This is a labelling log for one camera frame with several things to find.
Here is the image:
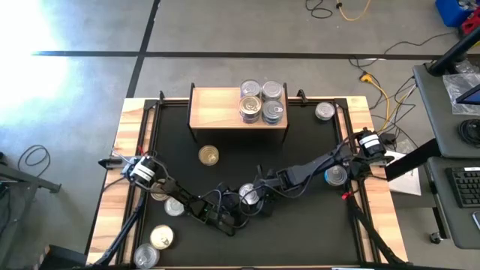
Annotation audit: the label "clear plastic bag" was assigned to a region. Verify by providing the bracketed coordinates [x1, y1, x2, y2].
[442, 73, 480, 116]

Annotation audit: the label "black table mat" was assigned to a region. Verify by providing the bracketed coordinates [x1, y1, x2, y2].
[149, 100, 356, 266]

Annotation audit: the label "black aluminium table frame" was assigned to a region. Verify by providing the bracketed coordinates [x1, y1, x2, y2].
[88, 89, 410, 270]

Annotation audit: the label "silver lid can blue label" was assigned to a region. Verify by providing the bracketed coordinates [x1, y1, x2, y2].
[239, 79, 262, 98]

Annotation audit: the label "white paper sheet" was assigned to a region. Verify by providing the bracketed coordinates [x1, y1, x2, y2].
[385, 149, 423, 197]

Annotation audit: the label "black cable loop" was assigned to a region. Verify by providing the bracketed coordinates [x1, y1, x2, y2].
[17, 144, 52, 178]

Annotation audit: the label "blue lit screen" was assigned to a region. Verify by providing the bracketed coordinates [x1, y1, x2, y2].
[455, 84, 480, 106]

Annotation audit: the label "black looped floor cable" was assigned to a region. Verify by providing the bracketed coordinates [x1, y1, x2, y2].
[304, 0, 334, 20]

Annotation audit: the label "silver lid can light-blue label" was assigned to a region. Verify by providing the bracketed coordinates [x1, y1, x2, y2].
[323, 164, 349, 188]

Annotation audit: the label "coiled black cable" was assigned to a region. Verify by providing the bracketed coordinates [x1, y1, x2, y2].
[457, 118, 480, 148]

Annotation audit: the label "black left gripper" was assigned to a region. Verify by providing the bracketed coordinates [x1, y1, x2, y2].
[200, 183, 245, 236]

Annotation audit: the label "yellow cable with plug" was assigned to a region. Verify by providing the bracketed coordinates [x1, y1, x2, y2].
[358, 73, 393, 134]

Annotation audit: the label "pale gold lid can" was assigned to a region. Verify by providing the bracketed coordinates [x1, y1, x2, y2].
[148, 224, 175, 251]

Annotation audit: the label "black power brick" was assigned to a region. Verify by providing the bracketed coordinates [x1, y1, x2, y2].
[379, 131, 397, 146]

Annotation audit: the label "silver lid can red label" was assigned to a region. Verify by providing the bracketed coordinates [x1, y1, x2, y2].
[163, 196, 186, 218]

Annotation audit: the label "silver lid seafood can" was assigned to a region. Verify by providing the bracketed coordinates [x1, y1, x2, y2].
[133, 242, 160, 270]
[238, 182, 260, 206]
[261, 80, 283, 101]
[315, 101, 336, 122]

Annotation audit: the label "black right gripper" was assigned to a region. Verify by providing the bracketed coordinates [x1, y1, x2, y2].
[256, 164, 292, 218]

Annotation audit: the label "grey desk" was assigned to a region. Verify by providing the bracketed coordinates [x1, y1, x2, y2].
[384, 62, 480, 251]

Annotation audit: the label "yellow floor cable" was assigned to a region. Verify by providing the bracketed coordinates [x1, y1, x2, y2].
[336, 0, 373, 23]

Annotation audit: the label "dark gold seafood can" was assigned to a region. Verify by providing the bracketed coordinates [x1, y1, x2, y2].
[197, 144, 220, 167]

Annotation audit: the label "grey metal stand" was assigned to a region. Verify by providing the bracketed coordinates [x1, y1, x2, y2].
[0, 151, 63, 270]

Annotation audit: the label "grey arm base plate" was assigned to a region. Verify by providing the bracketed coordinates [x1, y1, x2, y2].
[97, 157, 127, 169]

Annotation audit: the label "black keyboard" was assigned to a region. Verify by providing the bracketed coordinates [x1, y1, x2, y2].
[445, 166, 480, 209]

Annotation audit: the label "red plastic object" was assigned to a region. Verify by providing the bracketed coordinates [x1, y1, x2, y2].
[460, 16, 480, 37]

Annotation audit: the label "blue plastic bin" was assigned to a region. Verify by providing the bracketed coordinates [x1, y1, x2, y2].
[434, 0, 474, 28]

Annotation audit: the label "gold lid seafood can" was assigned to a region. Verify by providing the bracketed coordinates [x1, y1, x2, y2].
[149, 178, 172, 202]

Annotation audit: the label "black box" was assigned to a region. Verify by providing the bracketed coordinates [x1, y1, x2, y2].
[37, 244, 89, 270]

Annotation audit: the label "wooden shelf black sides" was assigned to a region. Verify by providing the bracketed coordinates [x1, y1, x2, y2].
[185, 81, 290, 146]

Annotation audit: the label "long black floor cable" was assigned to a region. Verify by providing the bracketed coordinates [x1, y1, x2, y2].
[346, 31, 461, 71]

